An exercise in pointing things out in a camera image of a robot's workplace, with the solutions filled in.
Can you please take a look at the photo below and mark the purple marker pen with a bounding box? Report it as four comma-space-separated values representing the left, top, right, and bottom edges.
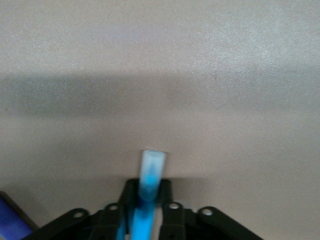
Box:
0, 191, 38, 240

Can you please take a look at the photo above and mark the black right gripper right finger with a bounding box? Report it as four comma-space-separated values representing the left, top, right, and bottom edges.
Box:
157, 179, 265, 240

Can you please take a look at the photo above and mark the blue marker pen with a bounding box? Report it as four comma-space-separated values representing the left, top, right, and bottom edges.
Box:
116, 149, 168, 240

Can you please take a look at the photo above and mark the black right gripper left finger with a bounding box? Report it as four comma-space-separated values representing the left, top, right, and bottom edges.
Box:
32, 179, 140, 240

